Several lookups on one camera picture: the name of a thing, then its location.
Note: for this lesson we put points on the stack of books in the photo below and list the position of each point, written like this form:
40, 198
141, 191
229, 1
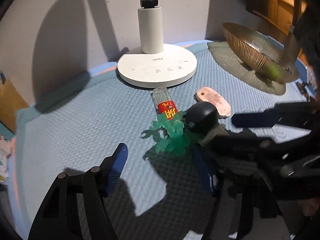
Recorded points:
5, 153

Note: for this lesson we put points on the pink oval tag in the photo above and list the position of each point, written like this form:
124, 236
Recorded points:
207, 94

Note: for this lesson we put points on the red labelled clear tube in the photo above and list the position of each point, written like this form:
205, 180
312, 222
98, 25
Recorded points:
163, 102

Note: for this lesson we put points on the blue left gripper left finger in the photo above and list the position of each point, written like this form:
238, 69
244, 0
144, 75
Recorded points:
118, 161

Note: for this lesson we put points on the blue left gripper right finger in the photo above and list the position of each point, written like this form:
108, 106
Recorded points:
208, 179

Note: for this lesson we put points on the grey metal cylinder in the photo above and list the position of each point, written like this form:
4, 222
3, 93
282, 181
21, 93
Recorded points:
291, 50

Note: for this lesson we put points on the brown pen holder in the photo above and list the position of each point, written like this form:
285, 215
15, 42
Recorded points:
10, 102

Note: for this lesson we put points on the blue textured table mat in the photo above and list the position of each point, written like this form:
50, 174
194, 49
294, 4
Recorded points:
157, 197

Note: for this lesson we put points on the teal translucent plastic figure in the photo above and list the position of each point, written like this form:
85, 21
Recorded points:
172, 136

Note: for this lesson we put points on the amber ribbed glass bowl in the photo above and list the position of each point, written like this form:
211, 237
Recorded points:
253, 48

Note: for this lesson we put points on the round grey-green placemat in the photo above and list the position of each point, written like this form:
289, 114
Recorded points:
227, 59

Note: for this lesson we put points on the dark-headed monkey figurine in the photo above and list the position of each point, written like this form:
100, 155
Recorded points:
202, 119

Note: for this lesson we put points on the white desk lamp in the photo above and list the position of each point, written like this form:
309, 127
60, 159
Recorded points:
155, 64

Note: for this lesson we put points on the bright green plastic figure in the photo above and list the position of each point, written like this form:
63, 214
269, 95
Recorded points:
273, 72

